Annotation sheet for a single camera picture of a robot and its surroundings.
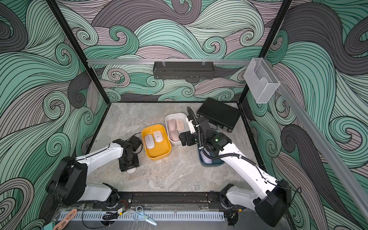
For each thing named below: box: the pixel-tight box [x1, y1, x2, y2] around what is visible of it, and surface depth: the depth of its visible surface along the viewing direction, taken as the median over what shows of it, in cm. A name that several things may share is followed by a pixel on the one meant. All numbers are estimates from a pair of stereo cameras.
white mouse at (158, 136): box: [153, 130, 163, 143], surface depth 97 cm
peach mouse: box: [176, 118, 185, 131], surface depth 105 cm
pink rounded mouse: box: [168, 118, 177, 131], surface depth 105 cm
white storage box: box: [164, 112, 190, 145], surface depth 105 cm
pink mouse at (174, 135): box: [169, 129, 181, 142], surface depth 98 cm
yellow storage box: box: [141, 124, 172, 161], surface depth 97 cm
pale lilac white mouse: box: [144, 134, 155, 150], surface depth 97 cm
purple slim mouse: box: [199, 149, 213, 164], surface depth 87 cm
